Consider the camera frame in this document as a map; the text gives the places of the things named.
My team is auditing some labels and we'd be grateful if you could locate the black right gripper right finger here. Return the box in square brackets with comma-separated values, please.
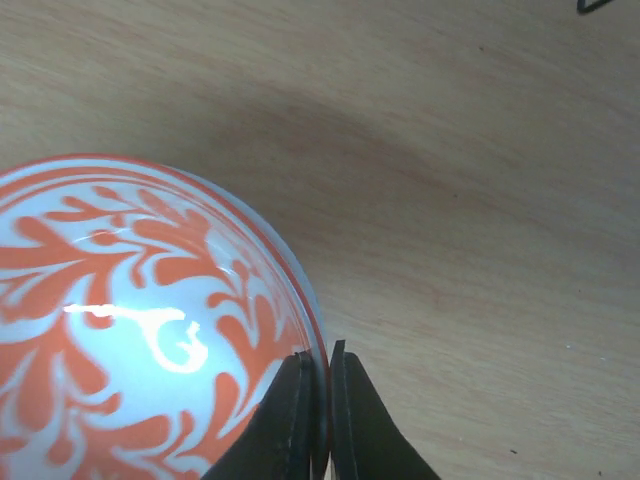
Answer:
[330, 340, 439, 480]

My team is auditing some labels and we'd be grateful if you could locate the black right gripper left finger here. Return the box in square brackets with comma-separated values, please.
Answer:
[203, 352, 313, 480]

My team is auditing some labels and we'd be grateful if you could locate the white bowl orange pattern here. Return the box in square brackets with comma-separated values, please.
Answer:
[1, 154, 328, 479]

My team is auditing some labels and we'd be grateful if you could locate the black wire dish rack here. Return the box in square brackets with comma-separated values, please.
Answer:
[576, 0, 612, 15]

